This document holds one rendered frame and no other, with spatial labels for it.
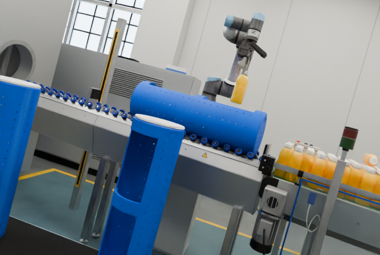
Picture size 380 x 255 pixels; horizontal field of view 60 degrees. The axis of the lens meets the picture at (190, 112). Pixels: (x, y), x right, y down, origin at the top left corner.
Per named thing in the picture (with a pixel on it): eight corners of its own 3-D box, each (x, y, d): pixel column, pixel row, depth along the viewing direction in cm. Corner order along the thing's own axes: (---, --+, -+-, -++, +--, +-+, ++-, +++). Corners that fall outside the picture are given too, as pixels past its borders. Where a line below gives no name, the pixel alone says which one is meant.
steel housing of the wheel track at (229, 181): (20, 119, 291) (29, 81, 290) (258, 207, 216) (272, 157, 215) (-10, 117, 264) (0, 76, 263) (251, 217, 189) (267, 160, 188)
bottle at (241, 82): (244, 106, 188) (253, 75, 189) (234, 102, 184) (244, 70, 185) (235, 104, 194) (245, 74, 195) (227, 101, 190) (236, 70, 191)
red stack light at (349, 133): (341, 135, 159) (343, 128, 158) (355, 139, 156) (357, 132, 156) (342, 135, 153) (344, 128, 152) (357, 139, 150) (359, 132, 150)
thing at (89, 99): (92, 107, 254) (97, 88, 254) (96, 109, 253) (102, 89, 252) (84, 107, 245) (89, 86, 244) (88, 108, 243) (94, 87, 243)
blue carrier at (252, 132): (145, 119, 249) (154, 82, 247) (258, 154, 219) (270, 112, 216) (125, 119, 222) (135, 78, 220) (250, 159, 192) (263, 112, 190)
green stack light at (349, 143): (337, 146, 159) (341, 135, 159) (352, 150, 157) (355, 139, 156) (339, 146, 153) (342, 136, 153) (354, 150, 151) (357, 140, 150)
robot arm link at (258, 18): (264, 18, 197) (267, 13, 188) (259, 35, 196) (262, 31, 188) (251, 14, 197) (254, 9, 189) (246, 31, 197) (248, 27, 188)
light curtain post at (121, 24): (73, 206, 293) (121, 19, 286) (78, 208, 291) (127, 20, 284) (68, 207, 287) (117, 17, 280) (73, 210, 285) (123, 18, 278)
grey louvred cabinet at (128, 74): (30, 142, 467) (55, 43, 461) (172, 189, 426) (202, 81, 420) (1, 146, 414) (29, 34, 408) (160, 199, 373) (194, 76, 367)
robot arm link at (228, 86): (217, 91, 269) (238, 26, 244) (235, 96, 269) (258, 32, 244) (216, 96, 258) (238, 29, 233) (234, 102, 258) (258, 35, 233)
